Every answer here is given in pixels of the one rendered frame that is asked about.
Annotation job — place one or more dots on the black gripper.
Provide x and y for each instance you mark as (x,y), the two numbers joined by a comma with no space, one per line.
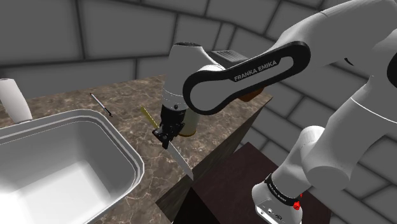
(171,117)

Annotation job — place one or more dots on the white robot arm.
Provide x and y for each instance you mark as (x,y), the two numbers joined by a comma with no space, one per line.
(341,133)

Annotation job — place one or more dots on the black and silver pen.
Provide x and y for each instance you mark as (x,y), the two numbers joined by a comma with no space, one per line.
(100,104)

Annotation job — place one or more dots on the orange brown bowl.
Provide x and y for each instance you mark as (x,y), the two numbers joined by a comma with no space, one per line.
(249,95)

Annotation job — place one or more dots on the grey ribbed appliance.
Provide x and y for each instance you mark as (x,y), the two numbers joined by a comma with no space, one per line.
(228,58)

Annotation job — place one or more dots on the dark robot stand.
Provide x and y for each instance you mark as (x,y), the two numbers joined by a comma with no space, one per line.
(229,186)

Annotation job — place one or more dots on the white sink basin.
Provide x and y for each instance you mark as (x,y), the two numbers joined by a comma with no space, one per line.
(62,173)

